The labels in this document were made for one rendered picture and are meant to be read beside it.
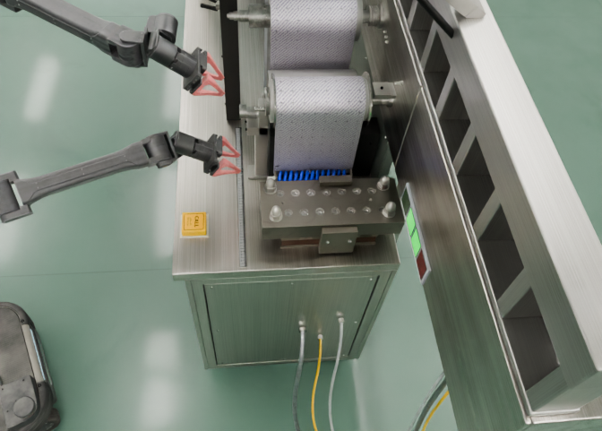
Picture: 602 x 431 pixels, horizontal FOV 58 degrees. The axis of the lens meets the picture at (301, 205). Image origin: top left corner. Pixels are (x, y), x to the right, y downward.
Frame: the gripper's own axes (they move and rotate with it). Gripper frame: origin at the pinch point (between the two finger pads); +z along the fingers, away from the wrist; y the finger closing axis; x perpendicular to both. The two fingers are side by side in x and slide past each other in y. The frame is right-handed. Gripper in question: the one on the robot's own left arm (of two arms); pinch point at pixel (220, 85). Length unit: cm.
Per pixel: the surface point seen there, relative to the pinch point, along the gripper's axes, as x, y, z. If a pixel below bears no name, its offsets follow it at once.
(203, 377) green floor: -110, 30, 73
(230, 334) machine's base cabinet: -69, 30, 55
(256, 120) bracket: -7.4, -4.3, 18.4
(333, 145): 5.9, 6.1, 34.7
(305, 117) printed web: 8.9, 6.1, 20.6
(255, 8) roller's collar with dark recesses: 10.9, -24.3, 4.4
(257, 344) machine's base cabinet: -71, 30, 69
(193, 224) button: -36.5, 16.1, 17.0
